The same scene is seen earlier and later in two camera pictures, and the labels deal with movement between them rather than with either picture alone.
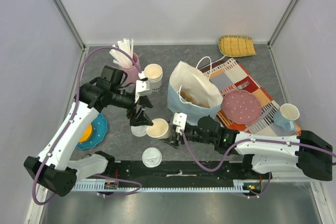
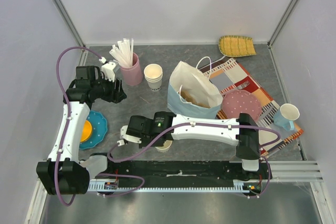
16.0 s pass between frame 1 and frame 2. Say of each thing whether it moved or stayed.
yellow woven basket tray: stayed
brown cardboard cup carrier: stayed
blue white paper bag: stayed
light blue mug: stayed
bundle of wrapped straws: stayed
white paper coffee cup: moved
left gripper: moved
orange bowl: stayed
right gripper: moved
